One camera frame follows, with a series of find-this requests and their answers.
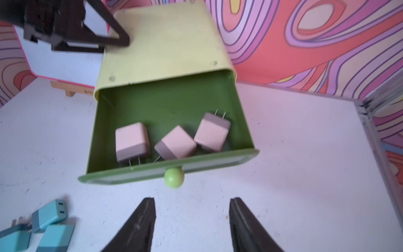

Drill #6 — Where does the teal plug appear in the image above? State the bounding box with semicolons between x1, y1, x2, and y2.
31;199;68;233
36;224;75;252
0;217;31;252

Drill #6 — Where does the green top drawer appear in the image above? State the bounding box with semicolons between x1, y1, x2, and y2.
78;70;259;185

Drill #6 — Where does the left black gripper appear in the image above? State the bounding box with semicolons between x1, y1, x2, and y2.
1;1;130;53

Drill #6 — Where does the pink framed whiteboard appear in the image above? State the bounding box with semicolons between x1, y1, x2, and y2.
14;0;109;89

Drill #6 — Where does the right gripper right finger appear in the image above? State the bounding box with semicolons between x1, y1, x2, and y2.
229;197;283;252

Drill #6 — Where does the pink plug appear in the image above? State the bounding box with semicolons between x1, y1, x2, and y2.
153;126;197;163
194;110;232;152
115;122;151;164

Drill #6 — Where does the wooden whiteboard stand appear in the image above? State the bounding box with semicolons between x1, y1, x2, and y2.
50;80;94;97

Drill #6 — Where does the teal plug top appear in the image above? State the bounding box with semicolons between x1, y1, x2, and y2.
31;199;68;233

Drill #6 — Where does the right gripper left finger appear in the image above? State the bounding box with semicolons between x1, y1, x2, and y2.
103;197;156;252

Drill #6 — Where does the yellow green drawer cabinet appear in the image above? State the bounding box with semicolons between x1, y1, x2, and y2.
93;1;237;100

